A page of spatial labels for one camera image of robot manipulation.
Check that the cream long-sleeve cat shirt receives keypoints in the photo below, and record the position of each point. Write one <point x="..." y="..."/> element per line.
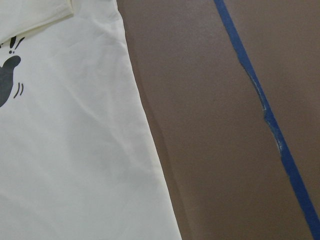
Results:
<point x="77" y="157"/>

